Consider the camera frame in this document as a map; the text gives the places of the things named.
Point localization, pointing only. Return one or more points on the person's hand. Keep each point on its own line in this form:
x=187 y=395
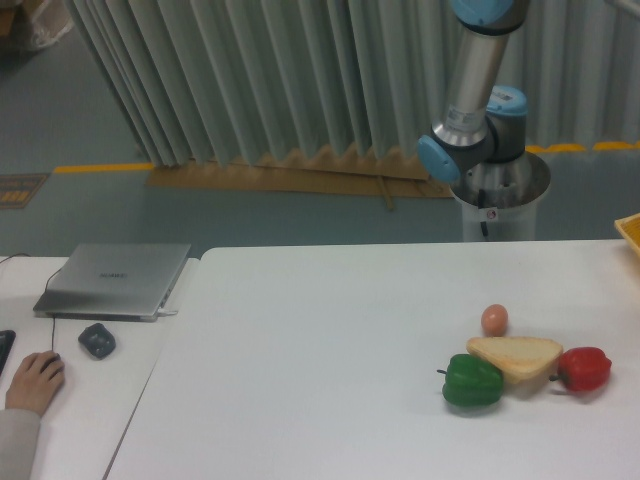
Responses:
x=32 y=390

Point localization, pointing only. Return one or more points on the black computer mouse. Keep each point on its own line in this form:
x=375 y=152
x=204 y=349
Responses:
x=49 y=361

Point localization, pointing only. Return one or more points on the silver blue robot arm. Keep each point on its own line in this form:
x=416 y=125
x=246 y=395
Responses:
x=475 y=90

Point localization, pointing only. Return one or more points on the grey sleeved forearm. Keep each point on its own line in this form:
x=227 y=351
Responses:
x=19 y=437

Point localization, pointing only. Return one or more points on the green bell pepper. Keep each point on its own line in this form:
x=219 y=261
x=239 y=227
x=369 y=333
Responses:
x=471 y=382

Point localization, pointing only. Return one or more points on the red bell pepper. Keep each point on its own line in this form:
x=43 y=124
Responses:
x=583 y=369

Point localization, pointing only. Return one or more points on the black keyboard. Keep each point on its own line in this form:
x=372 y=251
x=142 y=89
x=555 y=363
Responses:
x=7 y=339

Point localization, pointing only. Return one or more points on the dark grey round device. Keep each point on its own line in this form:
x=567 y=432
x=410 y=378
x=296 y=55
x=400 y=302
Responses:
x=98 y=341

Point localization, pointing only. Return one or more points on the silver laptop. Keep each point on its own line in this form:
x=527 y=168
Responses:
x=114 y=281

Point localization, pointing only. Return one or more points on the grey pleated curtain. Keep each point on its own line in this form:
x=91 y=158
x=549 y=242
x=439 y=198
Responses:
x=226 y=80

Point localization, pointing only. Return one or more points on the cardboard box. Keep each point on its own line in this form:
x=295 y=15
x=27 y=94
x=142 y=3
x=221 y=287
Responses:
x=8 y=11

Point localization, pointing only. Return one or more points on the brown egg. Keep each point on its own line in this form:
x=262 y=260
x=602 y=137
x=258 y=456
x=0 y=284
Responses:
x=494 y=320

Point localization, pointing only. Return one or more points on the bread slice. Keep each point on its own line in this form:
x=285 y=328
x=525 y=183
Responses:
x=520 y=358

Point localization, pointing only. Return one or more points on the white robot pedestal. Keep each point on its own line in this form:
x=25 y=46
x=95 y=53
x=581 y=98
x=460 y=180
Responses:
x=499 y=201

